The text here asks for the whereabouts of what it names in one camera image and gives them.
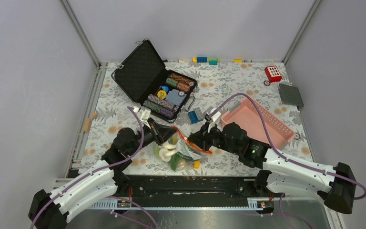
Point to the yellow toy brick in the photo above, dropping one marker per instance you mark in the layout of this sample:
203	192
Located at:
196	164

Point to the yellow big blind button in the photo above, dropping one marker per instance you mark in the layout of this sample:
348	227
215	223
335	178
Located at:
161	94

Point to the teal brick at wall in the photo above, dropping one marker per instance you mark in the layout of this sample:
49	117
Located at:
213	62

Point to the green toy cabbage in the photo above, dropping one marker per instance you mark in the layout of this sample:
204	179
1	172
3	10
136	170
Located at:
177	162

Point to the clear zip bag orange zipper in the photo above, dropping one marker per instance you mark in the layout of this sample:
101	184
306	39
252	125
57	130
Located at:
189	151

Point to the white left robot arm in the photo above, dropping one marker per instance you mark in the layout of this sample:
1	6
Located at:
55	209

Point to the blue toy brick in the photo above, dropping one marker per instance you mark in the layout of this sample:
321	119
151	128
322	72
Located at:
193	117

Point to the black poker chip case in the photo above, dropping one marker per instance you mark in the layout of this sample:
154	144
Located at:
143	73

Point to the pink plastic basket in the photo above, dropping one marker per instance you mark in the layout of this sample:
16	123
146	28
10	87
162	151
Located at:
259	123

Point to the red toy block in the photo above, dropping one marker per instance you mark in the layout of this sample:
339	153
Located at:
273	74

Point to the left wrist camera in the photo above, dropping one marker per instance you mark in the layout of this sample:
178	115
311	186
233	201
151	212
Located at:
143	113

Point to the blue playing card deck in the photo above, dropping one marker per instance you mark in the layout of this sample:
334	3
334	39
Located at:
176	97

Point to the wooden block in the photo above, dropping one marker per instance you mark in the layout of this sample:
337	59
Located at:
86	125

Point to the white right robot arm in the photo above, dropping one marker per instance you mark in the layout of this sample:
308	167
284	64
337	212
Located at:
281	172

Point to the floral tablecloth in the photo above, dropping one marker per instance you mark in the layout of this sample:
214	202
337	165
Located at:
216	83

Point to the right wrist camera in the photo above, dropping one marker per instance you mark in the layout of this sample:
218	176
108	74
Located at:
212	117

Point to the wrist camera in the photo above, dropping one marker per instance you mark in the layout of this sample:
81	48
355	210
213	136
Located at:
212	117
143	113

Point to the blue brick at wall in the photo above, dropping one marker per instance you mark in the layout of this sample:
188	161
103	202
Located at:
201	59

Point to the grey studded baseplate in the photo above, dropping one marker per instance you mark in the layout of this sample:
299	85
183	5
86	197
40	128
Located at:
290	95

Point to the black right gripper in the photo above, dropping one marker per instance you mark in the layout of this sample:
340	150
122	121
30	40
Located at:
201	138

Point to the poker chip right edge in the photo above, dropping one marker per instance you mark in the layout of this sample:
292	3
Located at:
297	136

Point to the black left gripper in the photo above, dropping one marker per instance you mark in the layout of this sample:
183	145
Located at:
160	132

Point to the grey toy brick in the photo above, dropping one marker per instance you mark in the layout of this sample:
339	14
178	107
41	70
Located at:
198	113

